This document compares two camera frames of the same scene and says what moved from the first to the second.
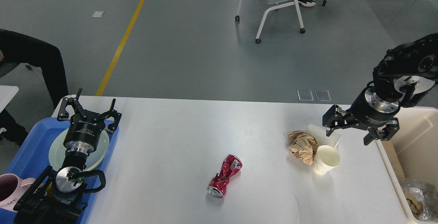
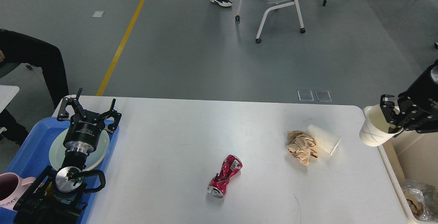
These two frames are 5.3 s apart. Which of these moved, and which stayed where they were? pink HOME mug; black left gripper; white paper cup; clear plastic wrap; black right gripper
Moved: black right gripper; white paper cup
Stayed: clear plastic wrap; pink HOME mug; black left gripper
